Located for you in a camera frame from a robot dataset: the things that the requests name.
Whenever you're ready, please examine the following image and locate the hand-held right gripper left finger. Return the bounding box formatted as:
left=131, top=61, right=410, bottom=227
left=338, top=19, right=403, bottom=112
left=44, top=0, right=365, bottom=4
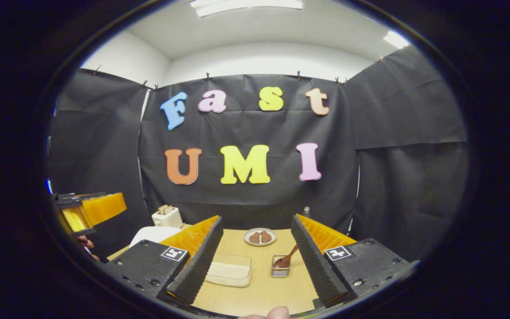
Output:
left=104, top=216, right=224, bottom=306

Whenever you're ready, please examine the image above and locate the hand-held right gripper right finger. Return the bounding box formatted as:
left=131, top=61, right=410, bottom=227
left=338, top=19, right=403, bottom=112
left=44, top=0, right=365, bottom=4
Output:
left=290, top=214, right=415, bottom=308

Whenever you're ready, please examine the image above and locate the brown wooden spoon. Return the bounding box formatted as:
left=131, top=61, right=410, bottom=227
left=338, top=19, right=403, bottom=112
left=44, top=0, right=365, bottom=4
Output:
left=273, top=244, right=299, bottom=268

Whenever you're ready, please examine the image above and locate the clear box of rice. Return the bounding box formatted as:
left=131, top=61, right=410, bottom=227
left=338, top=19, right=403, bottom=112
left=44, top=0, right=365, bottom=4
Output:
left=205, top=253, right=252, bottom=288

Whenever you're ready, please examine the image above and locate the metal wire chopstick holder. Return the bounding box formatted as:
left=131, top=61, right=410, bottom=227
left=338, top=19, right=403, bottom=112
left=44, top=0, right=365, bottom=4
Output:
left=271, top=255, right=292, bottom=278

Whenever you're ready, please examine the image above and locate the white rice cooker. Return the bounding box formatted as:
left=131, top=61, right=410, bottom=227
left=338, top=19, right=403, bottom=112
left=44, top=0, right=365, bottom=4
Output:
left=130, top=226, right=182, bottom=249

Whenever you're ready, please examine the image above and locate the white toaster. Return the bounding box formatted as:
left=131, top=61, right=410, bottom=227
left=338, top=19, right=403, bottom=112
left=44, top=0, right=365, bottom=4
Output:
left=151, top=207, right=184, bottom=229

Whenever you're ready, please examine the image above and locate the white round plate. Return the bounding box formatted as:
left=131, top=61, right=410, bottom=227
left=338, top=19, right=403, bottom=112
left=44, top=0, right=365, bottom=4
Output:
left=243, top=228, right=277, bottom=247

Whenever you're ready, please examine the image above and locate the black backdrop cloth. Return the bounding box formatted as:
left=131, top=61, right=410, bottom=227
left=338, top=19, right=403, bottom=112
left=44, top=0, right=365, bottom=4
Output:
left=47, top=47, right=468, bottom=262

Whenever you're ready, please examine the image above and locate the long ceiling light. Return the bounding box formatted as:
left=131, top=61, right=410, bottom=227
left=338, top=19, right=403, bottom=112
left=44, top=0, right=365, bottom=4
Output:
left=189, top=0, right=303, bottom=17

